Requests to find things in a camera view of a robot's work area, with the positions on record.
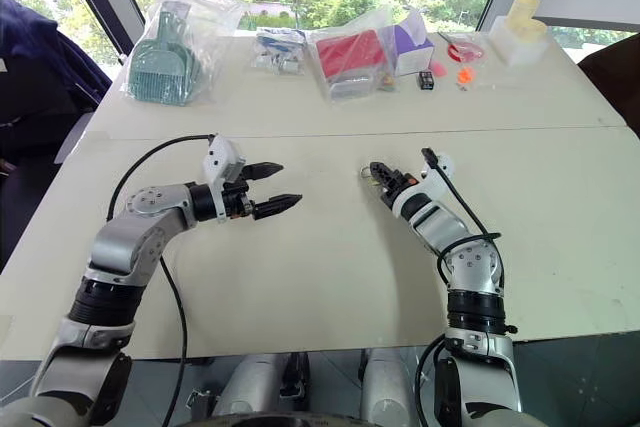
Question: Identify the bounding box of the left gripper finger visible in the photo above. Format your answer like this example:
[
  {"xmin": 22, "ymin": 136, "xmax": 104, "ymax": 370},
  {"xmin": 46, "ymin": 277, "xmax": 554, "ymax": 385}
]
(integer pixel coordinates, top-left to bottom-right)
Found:
[
  {"xmin": 251, "ymin": 193, "xmax": 305, "ymax": 222},
  {"xmin": 243, "ymin": 161, "xmax": 285, "ymax": 184}
]

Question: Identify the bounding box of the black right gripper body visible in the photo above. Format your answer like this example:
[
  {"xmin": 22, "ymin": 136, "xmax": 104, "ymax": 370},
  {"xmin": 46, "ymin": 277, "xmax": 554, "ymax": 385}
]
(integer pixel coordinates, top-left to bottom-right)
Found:
[{"xmin": 381, "ymin": 169, "xmax": 419, "ymax": 207}]

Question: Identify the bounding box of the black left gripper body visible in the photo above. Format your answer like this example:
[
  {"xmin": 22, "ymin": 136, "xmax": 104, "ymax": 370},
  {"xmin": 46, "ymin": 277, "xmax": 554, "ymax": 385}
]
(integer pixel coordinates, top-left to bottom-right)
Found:
[{"xmin": 221, "ymin": 172, "xmax": 257, "ymax": 222}]

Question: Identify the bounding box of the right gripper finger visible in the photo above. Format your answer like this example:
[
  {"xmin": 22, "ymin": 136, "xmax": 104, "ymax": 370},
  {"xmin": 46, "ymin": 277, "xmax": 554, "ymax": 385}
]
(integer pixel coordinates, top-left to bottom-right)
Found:
[
  {"xmin": 369, "ymin": 160, "xmax": 402, "ymax": 185},
  {"xmin": 372, "ymin": 175, "xmax": 397, "ymax": 204}
]

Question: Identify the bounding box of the small brass padlock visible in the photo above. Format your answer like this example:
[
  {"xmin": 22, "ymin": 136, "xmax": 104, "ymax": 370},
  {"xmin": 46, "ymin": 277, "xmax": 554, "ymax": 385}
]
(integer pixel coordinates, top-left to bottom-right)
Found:
[{"xmin": 357, "ymin": 164, "xmax": 381, "ymax": 189}]

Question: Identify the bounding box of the green plastic dustpan set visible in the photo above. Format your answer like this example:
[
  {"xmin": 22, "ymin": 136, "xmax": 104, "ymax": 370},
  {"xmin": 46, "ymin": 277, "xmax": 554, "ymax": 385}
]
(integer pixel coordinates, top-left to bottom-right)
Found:
[{"xmin": 127, "ymin": 0, "xmax": 204, "ymax": 104}]

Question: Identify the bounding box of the clear bag with red box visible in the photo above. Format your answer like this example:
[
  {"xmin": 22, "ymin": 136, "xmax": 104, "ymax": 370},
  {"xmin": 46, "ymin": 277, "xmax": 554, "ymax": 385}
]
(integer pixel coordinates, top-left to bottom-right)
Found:
[{"xmin": 307, "ymin": 6, "xmax": 399, "ymax": 104}]

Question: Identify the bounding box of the bag of small blue-white parts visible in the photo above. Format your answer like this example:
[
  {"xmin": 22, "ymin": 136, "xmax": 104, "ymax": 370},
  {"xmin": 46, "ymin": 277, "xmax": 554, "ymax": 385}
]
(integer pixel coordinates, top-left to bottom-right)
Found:
[{"xmin": 249, "ymin": 26, "xmax": 309, "ymax": 77}]

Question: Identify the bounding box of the purple and white tissue box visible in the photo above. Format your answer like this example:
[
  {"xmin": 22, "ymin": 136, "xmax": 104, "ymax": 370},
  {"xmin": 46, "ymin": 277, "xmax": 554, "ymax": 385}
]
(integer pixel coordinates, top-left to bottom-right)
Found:
[{"xmin": 389, "ymin": 9, "xmax": 436, "ymax": 77}]

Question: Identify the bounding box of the green scoop in plastic bag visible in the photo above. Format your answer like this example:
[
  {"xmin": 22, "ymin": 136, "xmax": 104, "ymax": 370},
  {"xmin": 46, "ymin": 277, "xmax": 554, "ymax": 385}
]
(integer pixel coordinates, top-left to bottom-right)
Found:
[{"xmin": 119, "ymin": 0, "xmax": 247, "ymax": 108}]

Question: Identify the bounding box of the silver left robot thigh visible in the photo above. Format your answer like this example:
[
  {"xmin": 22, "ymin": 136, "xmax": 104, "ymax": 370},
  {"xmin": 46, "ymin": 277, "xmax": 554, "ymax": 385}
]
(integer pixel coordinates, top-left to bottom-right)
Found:
[{"xmin": 212, "ymin": 352, "xmax": 312, "ymax": 418}]

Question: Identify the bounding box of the silver robot thigh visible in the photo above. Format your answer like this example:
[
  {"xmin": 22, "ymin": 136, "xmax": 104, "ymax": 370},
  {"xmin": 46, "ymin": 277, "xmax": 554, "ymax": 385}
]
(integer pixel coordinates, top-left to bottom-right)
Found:
[
  {"xmin": 212, "ymin": 352, "xmax": 312, "ymax": 418},
  {"xmin": 358, "ymin": 347, "xmax": 426, "ymax": 423}
]

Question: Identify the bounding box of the silver right robot thigh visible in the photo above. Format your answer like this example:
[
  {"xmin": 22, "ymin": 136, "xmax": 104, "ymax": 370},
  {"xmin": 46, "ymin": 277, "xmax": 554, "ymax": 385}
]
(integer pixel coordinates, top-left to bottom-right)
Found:
[{"xmin": 358, "ymin": 347, "xmax": 426, "ymax": 423}]

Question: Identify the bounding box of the dark robot torso rim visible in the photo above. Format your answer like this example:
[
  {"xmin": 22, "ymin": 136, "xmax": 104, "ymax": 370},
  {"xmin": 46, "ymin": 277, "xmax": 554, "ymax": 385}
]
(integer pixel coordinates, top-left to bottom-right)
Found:
[{"xmin": 189, "ymin": 411, "xmax": 386, "ymax": 427}]

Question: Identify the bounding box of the dark blue jacket on chair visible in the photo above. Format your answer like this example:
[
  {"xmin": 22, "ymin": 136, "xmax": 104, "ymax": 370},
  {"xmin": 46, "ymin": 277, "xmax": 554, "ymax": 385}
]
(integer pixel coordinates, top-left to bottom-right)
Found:
[{"xmin": 0, "ymin": 0, "xmax": 114, "ymax": 168}]

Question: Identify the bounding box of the dark brown chair back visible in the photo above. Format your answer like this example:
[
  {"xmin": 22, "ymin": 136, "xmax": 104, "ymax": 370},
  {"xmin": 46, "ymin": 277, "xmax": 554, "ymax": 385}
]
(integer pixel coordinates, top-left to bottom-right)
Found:
[{"xmin": 575, "ymin": 31, "xmax": 640, "ymax": 141}]

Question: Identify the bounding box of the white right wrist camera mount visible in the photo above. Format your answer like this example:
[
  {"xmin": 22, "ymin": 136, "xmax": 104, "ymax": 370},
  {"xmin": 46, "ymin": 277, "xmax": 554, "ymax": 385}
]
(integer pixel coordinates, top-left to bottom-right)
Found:
[{"xmin": 391, "ymin": 151, "xmax": 458, "ymax": 219}]

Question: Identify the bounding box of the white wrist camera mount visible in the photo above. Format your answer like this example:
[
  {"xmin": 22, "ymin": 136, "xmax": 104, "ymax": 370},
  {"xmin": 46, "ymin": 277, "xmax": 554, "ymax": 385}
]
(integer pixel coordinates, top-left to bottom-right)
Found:
[
  {"xmin": 201, "ymin": 133, "xmax": 248, "ymax": 225},
  {"xmin": 391, "ymin": 151, "xmax": 458, "ymax": 219}
]

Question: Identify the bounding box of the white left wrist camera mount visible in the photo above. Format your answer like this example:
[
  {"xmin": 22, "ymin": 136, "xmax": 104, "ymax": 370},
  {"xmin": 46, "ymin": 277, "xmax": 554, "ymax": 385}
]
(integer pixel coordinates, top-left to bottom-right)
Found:
[{"xmin": 201, "ymin": 133, "xmax": 248, "ymax": 225}]

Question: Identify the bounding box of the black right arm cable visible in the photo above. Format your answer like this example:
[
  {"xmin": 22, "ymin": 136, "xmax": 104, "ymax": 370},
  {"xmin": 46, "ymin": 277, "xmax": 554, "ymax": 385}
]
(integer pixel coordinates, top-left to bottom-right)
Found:
[{"xmin": 413, "ymin": 147, "xmax": 504, "ymax": 427}]

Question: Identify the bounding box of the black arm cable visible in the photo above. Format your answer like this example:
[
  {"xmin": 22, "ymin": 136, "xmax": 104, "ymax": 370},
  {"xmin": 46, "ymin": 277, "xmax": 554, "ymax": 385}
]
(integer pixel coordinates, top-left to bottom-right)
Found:
[
  {"xmin": 413, "ymin": 147, "xmax": 504, "ymax": 427},
  {"xmin": 105, "ymin": 133, "xmax": 221, "ymax": 427}
]

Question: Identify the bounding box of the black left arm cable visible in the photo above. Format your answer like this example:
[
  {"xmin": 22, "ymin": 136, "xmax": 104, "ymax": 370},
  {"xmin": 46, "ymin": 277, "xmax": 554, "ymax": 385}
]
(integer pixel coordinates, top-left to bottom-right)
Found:
[{"xmin": 105, "ymin": 133, "xmax": 221, "ymax": 427}]

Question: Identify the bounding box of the red ring in clear wrap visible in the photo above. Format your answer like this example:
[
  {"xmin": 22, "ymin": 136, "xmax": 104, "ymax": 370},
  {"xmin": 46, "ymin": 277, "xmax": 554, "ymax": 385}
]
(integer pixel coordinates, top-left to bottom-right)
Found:
[{"xmin": 437, "ymin": 31, "xmax": 489, "ymax": 64}]

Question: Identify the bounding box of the dark window frame post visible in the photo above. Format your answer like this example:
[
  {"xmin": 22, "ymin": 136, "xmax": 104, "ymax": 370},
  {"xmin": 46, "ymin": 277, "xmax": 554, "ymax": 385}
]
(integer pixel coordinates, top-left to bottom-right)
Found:
[{"xmin": 49, "ymin": 0, "xmax": 135, "ymax": 68}]

